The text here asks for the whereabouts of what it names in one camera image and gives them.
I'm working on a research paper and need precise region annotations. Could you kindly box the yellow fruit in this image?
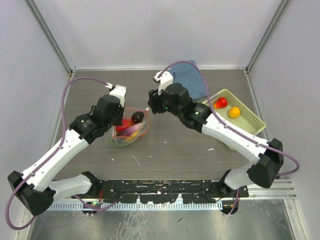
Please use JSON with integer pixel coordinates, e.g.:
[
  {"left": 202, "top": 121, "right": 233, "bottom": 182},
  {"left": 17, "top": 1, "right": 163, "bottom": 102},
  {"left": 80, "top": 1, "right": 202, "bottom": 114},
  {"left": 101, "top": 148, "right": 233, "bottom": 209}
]
[{"left": 228, "top": 106, "right": 241, "bottom": 119}]

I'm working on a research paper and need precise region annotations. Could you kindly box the dark purple fruit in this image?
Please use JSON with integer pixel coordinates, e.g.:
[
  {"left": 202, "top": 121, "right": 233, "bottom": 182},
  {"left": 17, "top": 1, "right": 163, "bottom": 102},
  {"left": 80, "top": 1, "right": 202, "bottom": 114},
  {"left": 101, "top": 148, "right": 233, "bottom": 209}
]
[{"left": 130, "top": 111, "right": 145, "bottom": 124}]

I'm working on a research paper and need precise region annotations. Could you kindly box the red tomato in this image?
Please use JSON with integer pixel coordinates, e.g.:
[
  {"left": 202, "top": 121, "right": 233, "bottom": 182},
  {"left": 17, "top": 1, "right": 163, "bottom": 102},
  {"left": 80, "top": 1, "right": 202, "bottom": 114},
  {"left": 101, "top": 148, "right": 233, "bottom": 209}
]
[{"left": 213, "top": 97, "right": 228, "bottom": 109}]

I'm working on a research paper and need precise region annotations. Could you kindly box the dark brown food item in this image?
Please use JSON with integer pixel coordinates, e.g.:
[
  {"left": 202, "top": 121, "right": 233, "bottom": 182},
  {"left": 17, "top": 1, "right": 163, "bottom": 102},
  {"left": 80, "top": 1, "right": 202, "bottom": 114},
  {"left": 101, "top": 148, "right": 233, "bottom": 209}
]
[{"left": 120, "top": 123, "right": 142, "bottom": 136}]

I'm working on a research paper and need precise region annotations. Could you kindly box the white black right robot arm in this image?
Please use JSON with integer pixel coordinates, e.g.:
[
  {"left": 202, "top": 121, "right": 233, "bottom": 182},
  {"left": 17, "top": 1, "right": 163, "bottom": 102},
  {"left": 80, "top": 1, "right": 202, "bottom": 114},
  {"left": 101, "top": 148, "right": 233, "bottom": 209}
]
[{"left": 148, "top": 83, "right": 284, "bottom": 197}]

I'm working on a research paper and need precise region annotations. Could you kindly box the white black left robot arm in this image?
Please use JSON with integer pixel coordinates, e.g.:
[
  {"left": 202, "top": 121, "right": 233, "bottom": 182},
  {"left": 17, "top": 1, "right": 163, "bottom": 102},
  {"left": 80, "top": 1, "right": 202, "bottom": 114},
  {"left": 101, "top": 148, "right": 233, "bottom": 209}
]
[{"left": 7, "top": 93, "right": 125, "bottom": 216}]

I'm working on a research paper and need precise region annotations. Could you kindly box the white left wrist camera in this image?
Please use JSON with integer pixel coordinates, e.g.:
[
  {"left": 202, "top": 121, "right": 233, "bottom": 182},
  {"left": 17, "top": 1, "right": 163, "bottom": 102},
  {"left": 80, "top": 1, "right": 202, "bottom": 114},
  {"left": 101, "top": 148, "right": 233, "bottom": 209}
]
[{"left": 105, "top": 83, "right": 127, "bottom": 106}]

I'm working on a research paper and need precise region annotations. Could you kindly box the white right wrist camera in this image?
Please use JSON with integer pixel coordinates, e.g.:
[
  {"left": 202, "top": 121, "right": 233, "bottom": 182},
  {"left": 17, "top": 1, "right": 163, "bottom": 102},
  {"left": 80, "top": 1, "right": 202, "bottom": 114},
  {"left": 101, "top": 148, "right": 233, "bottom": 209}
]
[{"left": 153, "top": 71, "right": 174, "bottom": 96}]

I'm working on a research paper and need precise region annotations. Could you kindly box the yellow banana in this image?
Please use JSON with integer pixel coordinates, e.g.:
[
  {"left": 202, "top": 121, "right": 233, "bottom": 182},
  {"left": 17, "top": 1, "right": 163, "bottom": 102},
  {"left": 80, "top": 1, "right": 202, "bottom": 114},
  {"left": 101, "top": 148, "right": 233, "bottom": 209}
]
[{"left": 122, "top": 132, "right": 140, "bottom": 142}]

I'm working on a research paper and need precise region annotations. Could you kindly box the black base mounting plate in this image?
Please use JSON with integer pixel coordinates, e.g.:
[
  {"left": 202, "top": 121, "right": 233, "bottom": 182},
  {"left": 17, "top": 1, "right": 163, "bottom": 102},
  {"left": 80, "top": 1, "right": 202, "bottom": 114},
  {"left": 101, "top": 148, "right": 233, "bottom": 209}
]
[{"left": 79, "top": 180, "right": 236, "bottom": 204}]

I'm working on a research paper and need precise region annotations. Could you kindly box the clear zip bag orange zipper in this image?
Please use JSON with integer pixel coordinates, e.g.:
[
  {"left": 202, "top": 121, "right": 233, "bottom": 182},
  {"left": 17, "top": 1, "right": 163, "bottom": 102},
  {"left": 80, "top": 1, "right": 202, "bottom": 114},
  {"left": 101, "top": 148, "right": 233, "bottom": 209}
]
[{"left": 104, "top": 107, "right": 150, "bottom": 147}]

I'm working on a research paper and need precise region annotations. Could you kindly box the blue folded cloth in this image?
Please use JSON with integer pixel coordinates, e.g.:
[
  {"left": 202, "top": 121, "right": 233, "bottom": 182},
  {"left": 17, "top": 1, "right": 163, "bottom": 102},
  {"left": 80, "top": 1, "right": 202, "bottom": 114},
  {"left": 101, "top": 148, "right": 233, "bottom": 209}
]
[{"left": 168, "top": 62, "right": 207, "bottom": 101}]

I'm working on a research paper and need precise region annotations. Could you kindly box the green leafy vegetable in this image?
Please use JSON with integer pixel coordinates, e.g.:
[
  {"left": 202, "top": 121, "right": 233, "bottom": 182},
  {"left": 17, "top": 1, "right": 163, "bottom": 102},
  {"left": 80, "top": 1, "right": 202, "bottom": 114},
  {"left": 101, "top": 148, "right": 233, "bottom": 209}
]
[{"left": 105, "top": 136, "right": 129, "bottom": 147}]

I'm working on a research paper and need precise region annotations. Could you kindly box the pale green plastic basket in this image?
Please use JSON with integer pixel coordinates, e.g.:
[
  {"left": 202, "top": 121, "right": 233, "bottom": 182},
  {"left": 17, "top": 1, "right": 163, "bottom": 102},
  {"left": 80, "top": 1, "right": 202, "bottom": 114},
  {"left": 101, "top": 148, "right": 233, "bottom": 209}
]
[{"left": 210, "top": 89, "right": 266, "bottom": 136}]

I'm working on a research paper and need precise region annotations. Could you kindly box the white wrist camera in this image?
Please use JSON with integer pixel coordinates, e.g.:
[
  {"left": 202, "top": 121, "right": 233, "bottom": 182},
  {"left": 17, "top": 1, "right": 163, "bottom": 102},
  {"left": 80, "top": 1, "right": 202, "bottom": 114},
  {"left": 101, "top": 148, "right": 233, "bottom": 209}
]
[
  {"left": 105, "top": 83, "right": 127, "bottom": 106},
  {"left": 153, "top": 71, "right": 174, "bottom": 96}
]

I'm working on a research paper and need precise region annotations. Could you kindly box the grey slotted cable duct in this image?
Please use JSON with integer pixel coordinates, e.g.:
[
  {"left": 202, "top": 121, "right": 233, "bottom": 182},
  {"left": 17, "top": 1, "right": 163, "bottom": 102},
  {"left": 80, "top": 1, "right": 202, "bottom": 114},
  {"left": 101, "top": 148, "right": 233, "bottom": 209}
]
[{"left": 48, "top": 200, "right": 223, "bottom": 211}]

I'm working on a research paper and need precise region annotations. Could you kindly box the red apple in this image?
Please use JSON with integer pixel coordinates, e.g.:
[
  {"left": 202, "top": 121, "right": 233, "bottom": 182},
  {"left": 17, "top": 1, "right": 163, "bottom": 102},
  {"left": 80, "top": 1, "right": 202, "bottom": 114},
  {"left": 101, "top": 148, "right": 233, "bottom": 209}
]
[{"left": 115, "top": 118, "right": 133, "bottom": 133}]

